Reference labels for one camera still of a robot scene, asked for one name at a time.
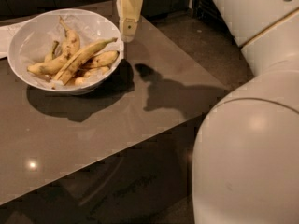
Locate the small banana bottom of bowl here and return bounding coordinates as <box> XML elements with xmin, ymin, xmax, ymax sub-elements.
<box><xmin>74</xmin><ymin>66</ymin><xmax>110</xmax><ymax>85</ymax></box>

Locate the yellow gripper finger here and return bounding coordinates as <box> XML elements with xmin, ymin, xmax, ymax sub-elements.
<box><xmin>116</xmin><ymin>0</ymin><xmax>143</xmax><ymax>42</ymax></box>

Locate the small green-tipped banana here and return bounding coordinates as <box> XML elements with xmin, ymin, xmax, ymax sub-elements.
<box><xmin>44</xmin><ymin>40</ymin><xmax>59</xmax><ymax>62</ymax></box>

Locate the curved spotted banana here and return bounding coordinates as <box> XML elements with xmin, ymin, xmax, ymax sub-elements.
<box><xmin>27</xmin><ymin>17</ymin><xmax>80</xmax><ymax>75</ymax></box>

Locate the short banana right side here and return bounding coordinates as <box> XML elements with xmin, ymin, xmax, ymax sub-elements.
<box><xmin>82</xmin><ymin>50</ymin><xmax>120</xmax><ymax>69</ymax></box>

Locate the long yellow banana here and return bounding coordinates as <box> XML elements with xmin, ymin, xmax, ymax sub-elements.
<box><xmin>53</xmin><ymin>37</ymin><xmax>118</xmax><ymax>85</ymax></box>

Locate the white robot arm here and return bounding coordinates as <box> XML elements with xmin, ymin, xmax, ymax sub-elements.
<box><xmin>192</xmin><ymin>0</ymin><xmax>299</xmax><ymax>224</ymax></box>

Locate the white cloth on table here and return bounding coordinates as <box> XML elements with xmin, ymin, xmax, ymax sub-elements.
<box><xmin>0</xmin><ymin>22</ymin><xmax>23</xmax><ymax>59</ymax></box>

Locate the white bowl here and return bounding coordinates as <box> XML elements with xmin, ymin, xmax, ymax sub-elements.
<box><xmin>7</xmin><ymin>8</ymin><xmax>124</xmax><ymax>95</ymax></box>

